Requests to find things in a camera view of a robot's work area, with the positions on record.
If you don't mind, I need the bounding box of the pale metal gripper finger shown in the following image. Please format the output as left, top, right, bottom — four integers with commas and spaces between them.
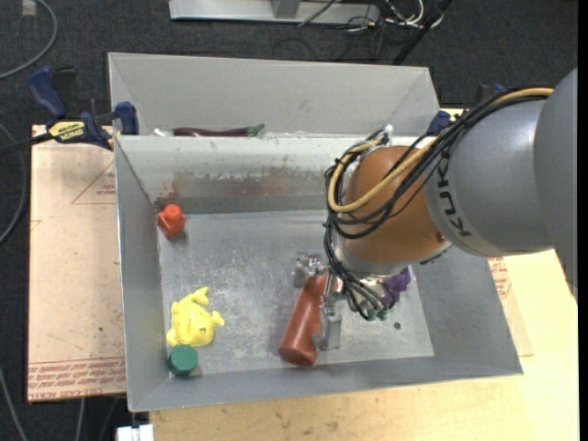
292, 254, 329, 289
312, 276, 345, 352

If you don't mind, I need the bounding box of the red-brown long cylinder block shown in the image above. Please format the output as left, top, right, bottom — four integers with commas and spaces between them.
277, 272, 345, 368

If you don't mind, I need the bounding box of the purple toy block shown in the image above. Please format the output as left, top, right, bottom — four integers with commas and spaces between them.
382, 266, 412, 308

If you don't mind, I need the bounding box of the grey metal bin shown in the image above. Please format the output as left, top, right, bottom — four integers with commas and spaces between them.
107, 51, 525, 413

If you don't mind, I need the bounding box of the yellow toy fish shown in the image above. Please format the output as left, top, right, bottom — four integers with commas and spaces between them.
165, 286, 227, 349

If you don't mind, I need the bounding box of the red bottle-shaped block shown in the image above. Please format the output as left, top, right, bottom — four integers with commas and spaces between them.
156, 203, 187, 241

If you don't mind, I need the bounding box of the green hexagonal block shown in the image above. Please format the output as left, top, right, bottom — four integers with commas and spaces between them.
165, 344, 200, 379

